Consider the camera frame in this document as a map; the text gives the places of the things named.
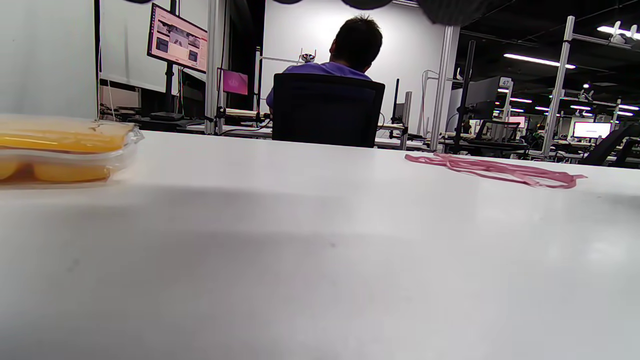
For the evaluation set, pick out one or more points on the large mounted monitor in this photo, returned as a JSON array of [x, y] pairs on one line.
[[177, 40]]

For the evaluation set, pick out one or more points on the long ceiling light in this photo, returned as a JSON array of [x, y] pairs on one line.
[[620, 31], [537, 60]]

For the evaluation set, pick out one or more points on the small pink screen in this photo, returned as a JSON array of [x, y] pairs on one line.
[[234, 82]]

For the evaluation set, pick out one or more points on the yellow plastic-wrapped packet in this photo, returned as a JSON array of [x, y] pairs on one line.
[[60, 145]]

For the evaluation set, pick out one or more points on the person's left hand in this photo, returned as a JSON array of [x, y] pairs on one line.
[[450, 10]]

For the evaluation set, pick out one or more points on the distant white monitor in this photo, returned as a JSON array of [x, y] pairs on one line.
[[592, 130]]

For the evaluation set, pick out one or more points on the black high-back office chair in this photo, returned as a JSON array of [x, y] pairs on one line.
[[325, 110]]

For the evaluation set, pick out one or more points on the pink ribbon bow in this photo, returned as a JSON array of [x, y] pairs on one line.
[[500, 170]]

